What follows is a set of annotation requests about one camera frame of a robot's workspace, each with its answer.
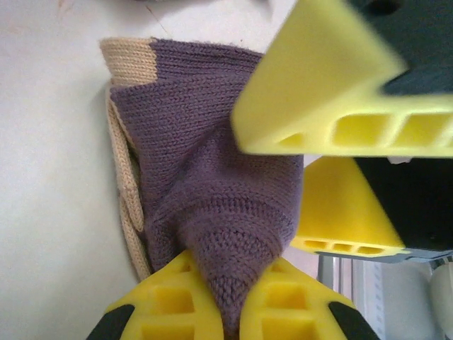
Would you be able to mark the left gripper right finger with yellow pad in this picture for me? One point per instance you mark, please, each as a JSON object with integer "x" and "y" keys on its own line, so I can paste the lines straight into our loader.
{"x": 293, "y": 308}

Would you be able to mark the aluminium mounting rail frame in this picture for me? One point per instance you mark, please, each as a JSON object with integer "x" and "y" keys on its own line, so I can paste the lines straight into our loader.
{"x": 329, "y": 276}

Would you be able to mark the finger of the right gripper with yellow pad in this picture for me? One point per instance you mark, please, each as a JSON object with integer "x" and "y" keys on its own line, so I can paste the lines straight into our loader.
{"x": 318, "y": 78}
{"x": 336, "y": 205}

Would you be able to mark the purple sock with beige toe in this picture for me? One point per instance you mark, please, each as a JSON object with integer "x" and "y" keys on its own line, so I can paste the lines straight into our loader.
{"x": 198, "y": 141}

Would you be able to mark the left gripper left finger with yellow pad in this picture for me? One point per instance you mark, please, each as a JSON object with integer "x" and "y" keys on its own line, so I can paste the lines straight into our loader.
{"x": 166, "y": 304}

